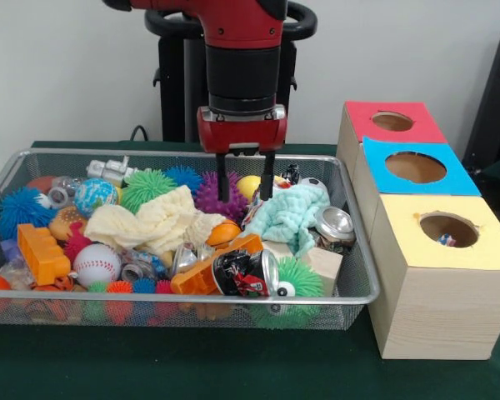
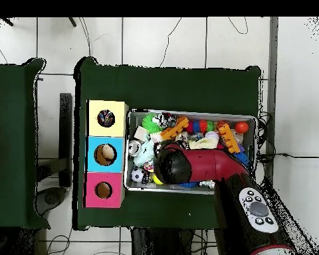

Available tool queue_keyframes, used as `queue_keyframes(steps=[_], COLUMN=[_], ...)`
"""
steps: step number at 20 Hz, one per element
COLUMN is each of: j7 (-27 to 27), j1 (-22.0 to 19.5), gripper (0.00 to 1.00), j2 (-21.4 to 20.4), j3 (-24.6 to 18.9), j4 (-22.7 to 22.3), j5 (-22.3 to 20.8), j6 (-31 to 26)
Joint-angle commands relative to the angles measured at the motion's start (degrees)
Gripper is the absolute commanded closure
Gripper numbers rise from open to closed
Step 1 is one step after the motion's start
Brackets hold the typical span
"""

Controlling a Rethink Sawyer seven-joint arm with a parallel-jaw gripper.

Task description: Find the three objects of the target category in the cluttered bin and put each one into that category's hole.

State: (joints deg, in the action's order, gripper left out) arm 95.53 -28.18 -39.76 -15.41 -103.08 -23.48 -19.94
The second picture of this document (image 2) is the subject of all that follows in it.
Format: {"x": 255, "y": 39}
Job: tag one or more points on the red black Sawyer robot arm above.
{"x": 210, "y": 166}

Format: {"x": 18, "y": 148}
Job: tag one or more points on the shallow mesh bin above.
{"x": 138, "y": 187}

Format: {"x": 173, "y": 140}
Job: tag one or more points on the wooden box with three holes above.
{"x": 106, "y": 202}

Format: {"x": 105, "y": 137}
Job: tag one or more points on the mint green waffle cloth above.
{"x": 146, "y": 154}

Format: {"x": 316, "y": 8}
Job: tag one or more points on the green fuzzy ball with eyes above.
{"x": 150, "y": 123}

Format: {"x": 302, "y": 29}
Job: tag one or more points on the orange toy brick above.
{"x": 175, "y": 128}
{"x": 228, "y": 139}

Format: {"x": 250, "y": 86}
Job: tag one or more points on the crushed black red can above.
{"x": 166, "y": 119}

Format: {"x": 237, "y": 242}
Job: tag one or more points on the crushed silver can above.
{"x": 134, "y": 148}

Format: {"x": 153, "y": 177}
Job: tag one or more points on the yellow ball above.
{"x": 156, "y": 180}

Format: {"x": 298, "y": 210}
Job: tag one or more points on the cream waffle cloth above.
{"x": 204, "y": 143}

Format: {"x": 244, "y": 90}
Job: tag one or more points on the dark green table cloth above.
{"x": 162, "y": 87}
{"x": 10, "y": 132}

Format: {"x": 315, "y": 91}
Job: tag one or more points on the black upright panel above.
{"x": 65, "y": 119}

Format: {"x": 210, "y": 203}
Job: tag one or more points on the grey round stand base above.
{"x": 51, "y": 199}

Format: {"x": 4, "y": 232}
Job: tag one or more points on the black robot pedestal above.
{"x": 159, "y": 243}

